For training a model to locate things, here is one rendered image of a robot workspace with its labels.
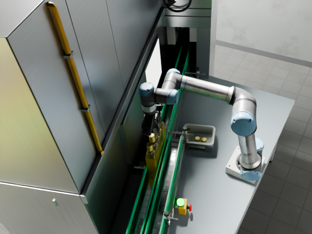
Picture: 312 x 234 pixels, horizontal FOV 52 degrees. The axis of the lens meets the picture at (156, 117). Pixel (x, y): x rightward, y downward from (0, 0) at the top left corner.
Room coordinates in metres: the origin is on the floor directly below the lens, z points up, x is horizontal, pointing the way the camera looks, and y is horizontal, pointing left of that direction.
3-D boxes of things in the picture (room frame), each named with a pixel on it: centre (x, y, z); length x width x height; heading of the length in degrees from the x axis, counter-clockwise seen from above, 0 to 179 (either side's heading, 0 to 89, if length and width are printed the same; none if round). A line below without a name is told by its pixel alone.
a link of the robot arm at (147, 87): (1.23, 0.03, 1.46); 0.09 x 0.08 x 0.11; 71
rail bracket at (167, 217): (0.81, -0.02, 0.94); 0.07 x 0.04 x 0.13; 73
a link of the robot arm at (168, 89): (1.22, -0.07, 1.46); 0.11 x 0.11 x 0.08; 71
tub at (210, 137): (1.48, -0.28, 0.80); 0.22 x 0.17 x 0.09; 73
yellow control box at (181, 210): (0.97, -0.09, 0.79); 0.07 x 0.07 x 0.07; 73
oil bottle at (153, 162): (1.16, 0.06, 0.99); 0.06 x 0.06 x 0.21; 73
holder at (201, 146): (1.49, -0.25, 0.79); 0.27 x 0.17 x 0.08; 73
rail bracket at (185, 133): (1.40, -0.15, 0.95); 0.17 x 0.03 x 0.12; 73
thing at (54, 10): (0.94, 0.27, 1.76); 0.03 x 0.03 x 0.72; 73
